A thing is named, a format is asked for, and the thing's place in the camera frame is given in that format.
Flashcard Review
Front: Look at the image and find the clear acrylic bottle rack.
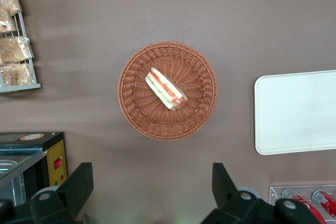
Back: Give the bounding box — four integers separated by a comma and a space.
269, 185, 336, 222

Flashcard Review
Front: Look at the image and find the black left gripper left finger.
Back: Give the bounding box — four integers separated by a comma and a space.
29, 162, 94, 224

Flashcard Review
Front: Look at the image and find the grey wire bread rack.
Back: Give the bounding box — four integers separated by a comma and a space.
0, 0, 42, 93

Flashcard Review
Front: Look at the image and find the beige plastic tray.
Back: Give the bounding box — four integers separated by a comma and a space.
254, 69, 336, 156

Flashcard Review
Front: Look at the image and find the red cola bottle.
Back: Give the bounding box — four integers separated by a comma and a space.
282, 187, 328, 224
311, 189, 336, 213

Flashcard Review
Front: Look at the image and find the black food warmer yellow panel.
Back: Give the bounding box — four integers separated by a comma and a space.
0, 131, 68, 208

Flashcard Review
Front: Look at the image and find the wrapped triangle sandwich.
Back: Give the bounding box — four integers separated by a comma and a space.
145, 67, 189, 111

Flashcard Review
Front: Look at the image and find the round brown wicker basket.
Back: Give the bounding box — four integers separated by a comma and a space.
117, 40, 219, 141

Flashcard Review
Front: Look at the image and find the bagged bread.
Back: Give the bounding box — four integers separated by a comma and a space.
0, 36, 35, 65
0, 7, 19, 34
0, 62, 35, 86
0, 0, 23, 17

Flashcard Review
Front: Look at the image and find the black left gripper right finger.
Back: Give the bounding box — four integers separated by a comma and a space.
201, 163, 276, 224

